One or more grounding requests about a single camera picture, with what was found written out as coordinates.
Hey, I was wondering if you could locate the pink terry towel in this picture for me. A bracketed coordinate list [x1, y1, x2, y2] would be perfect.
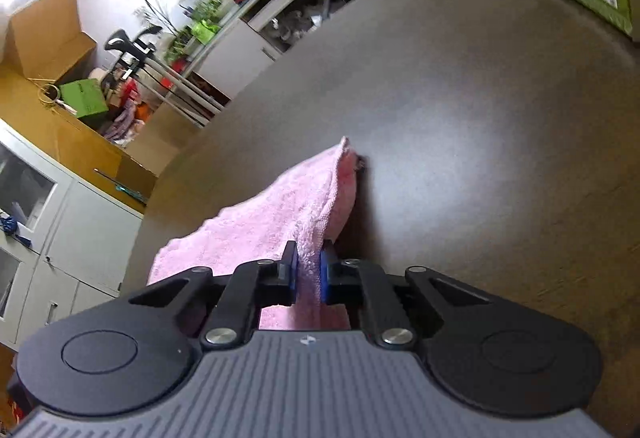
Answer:
[146, 137, 358, 331]

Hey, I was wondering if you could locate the grey metal filing cabinet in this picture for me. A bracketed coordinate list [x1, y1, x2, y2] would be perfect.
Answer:
[1, 124, 142, 350]

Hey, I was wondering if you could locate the green paper bag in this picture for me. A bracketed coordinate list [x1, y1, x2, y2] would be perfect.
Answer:
[60, 78, 108, 118]

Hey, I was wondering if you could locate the potted green plant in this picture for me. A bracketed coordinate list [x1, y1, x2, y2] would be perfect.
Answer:
[134, 0, 233, 65]

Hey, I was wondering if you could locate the grey low counter cabinet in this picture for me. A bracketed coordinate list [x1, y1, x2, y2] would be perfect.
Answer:
[186, 0, 345, 99]

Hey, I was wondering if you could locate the cardboard box on shelf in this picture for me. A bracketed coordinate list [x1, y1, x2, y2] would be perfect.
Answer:
[6, 0, 96, 83]

